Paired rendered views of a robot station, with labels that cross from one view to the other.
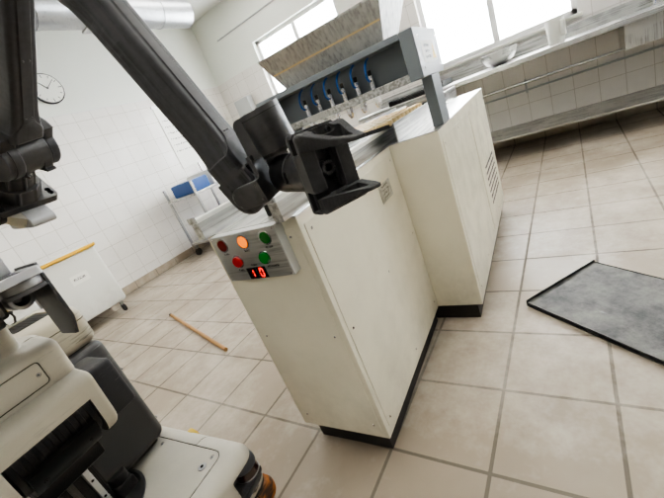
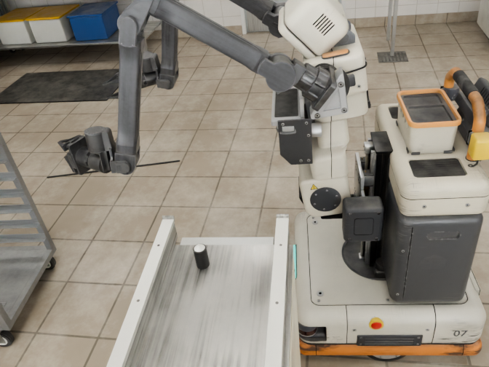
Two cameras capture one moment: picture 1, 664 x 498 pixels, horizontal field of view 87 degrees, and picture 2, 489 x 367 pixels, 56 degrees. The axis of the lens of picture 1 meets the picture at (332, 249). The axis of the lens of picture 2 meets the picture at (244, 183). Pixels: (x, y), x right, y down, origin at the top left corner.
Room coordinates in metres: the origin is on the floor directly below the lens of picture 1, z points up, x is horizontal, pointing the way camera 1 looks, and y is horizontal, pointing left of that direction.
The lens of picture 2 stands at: (1.72, -0.12, 1.63)
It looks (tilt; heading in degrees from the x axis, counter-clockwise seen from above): 36 degrees down; 155
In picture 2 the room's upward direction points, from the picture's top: 8 degrees counter-clockwise
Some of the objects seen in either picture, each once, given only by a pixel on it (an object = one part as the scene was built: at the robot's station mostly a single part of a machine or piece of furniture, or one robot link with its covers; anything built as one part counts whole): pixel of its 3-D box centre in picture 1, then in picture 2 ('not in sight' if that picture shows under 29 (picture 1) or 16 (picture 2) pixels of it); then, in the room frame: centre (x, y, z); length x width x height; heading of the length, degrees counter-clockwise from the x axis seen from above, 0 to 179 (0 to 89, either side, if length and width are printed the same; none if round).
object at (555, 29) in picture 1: (556, 30); not in sight; (3.16, -2.48, 0.98); 0.18 x 0.14 x 0.20; 1
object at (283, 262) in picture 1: (253, 253); (230, 260); (0.91, 0.20, 0.77); 0.24 x 0.04 x 0.14; 54
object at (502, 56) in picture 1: (499, 57); not in sight; (3.58, -2.19, 0.94); 0.33 x 0.33 x 0.12
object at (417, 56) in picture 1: (354, 109); not in sight; (1.61, -0.31, 1.01); 0.72 x 0.33 x 0.34; 54
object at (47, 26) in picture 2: not in sight; (57, 23); (-3.65, 0.49, 0.36); 0.46 x 0.38 x 0.26; 141
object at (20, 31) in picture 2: not in sight; (23, 25); (-3.90, 0.18, 0.36); 0.46 x 0.38 x 0.26; 139
